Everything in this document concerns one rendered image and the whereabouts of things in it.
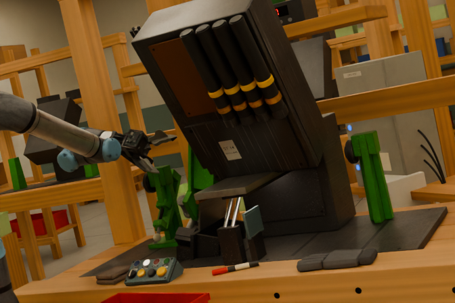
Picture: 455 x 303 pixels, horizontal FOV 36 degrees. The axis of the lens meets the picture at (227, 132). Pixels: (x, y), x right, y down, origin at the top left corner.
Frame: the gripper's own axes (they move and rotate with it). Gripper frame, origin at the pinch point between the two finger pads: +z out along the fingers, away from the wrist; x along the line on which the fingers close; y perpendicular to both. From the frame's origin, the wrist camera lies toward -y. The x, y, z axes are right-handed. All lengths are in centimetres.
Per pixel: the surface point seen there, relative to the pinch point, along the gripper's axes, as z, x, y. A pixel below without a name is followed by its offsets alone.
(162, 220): -5.3, -13.6, -21.5
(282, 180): 37.3, 1.6, -6.5
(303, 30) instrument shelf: 38, 40, 20
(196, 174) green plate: 15.7, -8.1, 6.0
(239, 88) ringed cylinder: 37, 2, 39
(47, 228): -355, 101, -388
